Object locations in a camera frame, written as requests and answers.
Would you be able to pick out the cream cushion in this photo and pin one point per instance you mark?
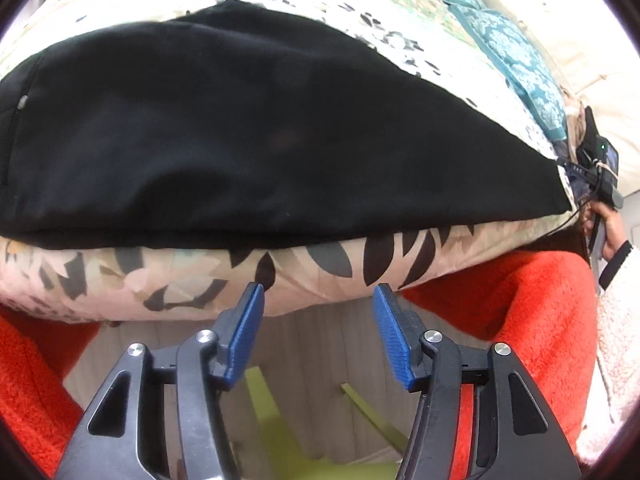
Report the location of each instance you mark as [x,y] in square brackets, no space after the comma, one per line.
[555,25]

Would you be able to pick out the person's right hand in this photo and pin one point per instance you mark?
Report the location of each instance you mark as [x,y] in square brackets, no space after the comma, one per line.
[611,232]

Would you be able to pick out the orange fleece blanket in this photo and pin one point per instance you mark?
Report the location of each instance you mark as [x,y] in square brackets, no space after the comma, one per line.
[515,310]

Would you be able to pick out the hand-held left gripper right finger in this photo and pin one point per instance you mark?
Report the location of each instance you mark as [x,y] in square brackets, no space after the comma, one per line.
[394,340]

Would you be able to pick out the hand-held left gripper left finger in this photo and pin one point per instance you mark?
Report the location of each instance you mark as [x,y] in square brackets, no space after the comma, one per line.
[246,332]

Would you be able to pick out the green stool frame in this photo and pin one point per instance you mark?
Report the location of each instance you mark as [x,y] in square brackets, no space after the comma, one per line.
[280,435]

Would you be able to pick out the floral bed sheet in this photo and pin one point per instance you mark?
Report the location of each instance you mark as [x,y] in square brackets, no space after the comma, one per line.
[320,270]

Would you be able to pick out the black pants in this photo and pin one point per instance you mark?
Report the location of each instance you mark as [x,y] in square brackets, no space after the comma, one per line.
[250,135]

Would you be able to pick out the person's right forearm white sleeve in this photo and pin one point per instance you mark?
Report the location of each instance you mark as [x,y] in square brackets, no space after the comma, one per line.
[617,350]

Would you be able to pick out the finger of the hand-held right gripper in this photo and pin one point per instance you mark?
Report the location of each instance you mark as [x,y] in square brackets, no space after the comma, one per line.
[575,170]

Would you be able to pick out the teal patterned pillow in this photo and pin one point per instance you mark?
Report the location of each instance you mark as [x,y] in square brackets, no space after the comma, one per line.
[515,60]

